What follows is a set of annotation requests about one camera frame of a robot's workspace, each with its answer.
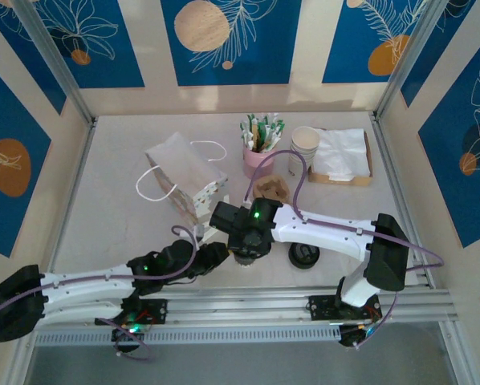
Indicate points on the patterned paper gift bag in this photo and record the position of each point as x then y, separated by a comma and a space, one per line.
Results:
184, 168

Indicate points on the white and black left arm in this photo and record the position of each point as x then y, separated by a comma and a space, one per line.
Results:
83, 280

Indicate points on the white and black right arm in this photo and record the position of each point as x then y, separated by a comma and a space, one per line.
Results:
324, 232

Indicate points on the brown cardboard cup sleeve stack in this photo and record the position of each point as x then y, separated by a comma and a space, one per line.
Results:
270, 188

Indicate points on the pink cylindrical container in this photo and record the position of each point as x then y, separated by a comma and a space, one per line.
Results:
256, 166

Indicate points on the printed white paper cup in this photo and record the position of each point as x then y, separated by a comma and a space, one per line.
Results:
300, 170

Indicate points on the plain white paper cup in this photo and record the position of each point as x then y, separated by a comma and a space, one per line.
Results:
303, 154
302, 162
304, 138
303, 158

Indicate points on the brown paper sachet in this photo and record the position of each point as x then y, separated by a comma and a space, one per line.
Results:
260, 136

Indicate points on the brown cardboard napkin tray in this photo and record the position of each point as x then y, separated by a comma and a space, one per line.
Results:
340, 181

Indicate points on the white paper napkin stack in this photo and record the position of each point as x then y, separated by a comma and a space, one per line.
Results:
356, 174

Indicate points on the stack of white napkins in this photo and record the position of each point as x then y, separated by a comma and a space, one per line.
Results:
344, 148

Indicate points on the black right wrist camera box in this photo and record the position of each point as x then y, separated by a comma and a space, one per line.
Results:
224, 216

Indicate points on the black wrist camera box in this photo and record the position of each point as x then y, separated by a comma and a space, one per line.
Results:
224, 216
216, 254

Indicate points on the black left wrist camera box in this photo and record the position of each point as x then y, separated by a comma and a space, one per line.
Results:
216, 254

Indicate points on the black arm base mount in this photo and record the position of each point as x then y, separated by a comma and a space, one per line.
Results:
324, 309
155, 310

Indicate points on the aluminium frame rail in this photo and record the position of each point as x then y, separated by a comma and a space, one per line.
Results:
244, 301
400, 200
73, 192

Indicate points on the aluminium frame post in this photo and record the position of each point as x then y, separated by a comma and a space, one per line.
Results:
55, 68
404, 60

